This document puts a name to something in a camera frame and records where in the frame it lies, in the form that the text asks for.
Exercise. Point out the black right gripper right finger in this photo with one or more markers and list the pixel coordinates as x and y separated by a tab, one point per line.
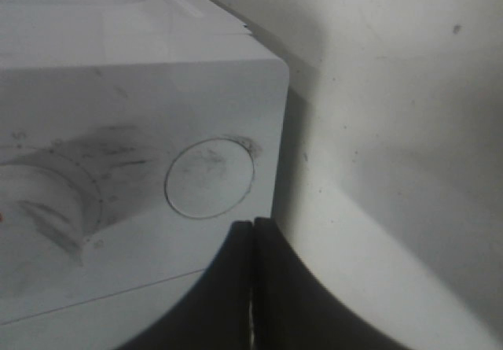
292	310

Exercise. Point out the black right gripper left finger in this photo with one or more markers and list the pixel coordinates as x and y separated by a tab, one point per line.
214	314

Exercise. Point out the round door release button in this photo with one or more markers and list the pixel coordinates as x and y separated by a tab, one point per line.
209	178

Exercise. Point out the white microwave oven body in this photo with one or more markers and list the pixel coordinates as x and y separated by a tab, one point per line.
122	87

